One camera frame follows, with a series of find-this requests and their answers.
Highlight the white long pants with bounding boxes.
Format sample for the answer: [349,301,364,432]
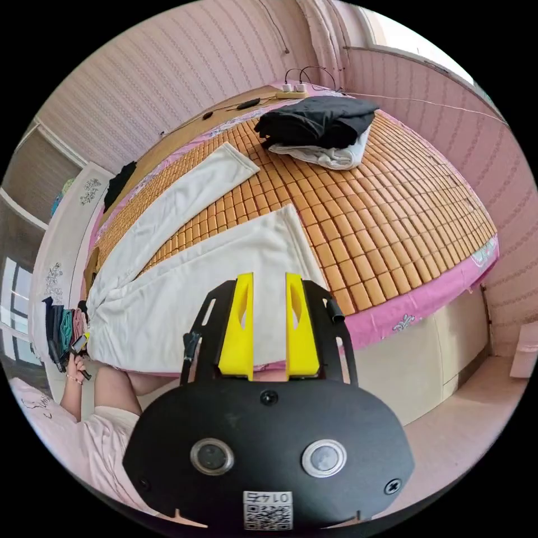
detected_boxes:
[85,142,330,375]

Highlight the thin white cable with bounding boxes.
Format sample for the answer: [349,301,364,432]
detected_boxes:
[310,86,508,125]

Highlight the white cupboard with flower print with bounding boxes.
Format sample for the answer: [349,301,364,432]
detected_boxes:
[28,163,115,379]

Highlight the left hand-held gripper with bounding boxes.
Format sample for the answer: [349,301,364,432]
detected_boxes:
[63,332,92,382]

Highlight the window with dark frame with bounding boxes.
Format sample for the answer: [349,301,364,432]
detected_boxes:
[0,255,42,367]

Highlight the black garment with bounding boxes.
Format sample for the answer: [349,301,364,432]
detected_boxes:
[103,160,138,210]

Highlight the bed with woven mat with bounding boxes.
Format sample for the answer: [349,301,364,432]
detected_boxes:
[83,80,501,426]

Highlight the white power strip with plugs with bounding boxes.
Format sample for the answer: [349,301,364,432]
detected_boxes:
[275,82,310,100]

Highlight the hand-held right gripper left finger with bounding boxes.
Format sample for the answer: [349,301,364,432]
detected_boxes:
[217,272,254,381]

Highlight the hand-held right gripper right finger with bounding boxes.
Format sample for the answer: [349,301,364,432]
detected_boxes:
[285,272,322,381]

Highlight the pink curtain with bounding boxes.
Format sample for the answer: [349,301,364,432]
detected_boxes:
[299,0,353,83]

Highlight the person's body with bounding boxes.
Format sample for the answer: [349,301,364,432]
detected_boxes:
[9,364,182,518]

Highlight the pile of clothes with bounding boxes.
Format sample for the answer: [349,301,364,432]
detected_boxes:
[254,96,381,171]

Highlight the row of hanging clothes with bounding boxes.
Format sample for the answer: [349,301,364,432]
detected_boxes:
[41,295,91,373]

